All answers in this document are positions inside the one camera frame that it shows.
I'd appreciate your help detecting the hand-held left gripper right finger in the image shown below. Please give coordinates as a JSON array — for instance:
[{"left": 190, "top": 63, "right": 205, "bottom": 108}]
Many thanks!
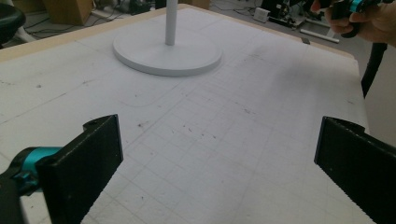
[{"left": 313, "top": 116, "right": 396, "bottom": 224}]

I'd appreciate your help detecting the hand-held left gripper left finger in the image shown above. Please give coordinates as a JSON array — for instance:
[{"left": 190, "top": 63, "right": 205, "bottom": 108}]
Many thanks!
[{"left": 35, "top": 114, "right": 124, "bottom": 224}]

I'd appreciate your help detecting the white bar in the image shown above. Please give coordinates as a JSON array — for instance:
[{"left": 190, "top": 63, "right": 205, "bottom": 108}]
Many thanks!
[{"left": 299, "top": 28, "right": 341, "bottom": 44}]

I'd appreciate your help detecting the black equipment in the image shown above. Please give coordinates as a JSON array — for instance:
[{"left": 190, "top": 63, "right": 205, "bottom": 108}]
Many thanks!
[{"left": 261, "top": 0, "right": 308, "bottom": 28}]

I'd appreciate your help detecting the small white box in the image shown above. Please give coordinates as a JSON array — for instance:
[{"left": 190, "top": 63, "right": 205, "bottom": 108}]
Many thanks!
[{"left": 252, "top": 7, "right": 272, "bottom": 24}]

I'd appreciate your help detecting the white round-base stand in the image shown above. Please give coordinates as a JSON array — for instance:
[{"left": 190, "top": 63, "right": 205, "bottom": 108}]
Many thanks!
[{"left": 112, "top": 0, "right": 223, "bottom": 77}]

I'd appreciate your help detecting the brown cardboard box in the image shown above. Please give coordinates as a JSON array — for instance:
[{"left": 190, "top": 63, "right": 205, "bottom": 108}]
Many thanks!
[{"left": 41, "top": 0, "right": 95, "bottom": 27}]

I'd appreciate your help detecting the black stool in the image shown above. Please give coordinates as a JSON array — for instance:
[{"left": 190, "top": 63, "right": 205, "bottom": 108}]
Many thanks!
[{"left": 0, "top": 2, "right": 37, "bottom": 49}]

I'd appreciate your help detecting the black floor cable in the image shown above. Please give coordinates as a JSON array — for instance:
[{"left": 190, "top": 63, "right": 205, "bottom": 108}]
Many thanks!
[{"left": 23, "top": 16, "right": 54, "bottom": 35}]

